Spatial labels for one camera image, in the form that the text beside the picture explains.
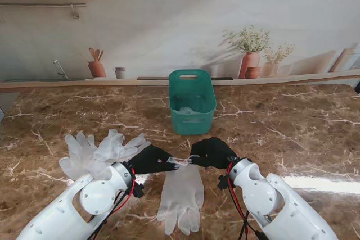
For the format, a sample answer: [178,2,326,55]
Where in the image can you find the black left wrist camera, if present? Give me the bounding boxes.
[132,182,145,199]

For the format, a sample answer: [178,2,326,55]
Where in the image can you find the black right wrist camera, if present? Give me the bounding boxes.
[218,174,230,191]

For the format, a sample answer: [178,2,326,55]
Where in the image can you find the green plastic basket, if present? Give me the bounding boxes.
[168,69,217,136]

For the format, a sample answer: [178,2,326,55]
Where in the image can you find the left arm red black cables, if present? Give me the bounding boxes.
[84,166,137,240]

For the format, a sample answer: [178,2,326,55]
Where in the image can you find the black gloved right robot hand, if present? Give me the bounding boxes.
[187,137,240,169]

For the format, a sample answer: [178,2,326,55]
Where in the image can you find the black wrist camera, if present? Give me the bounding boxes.
[218,174,230,191]
[132,182,145,199]

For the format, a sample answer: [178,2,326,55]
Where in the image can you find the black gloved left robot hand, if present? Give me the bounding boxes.
[128,144,181,175]

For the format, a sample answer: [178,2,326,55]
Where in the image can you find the arm red black cables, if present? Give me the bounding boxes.
[227,164,265,240]
[84,166,137,240]

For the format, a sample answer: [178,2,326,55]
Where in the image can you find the right arm red black cables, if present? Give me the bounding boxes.
[227,164,265,240]

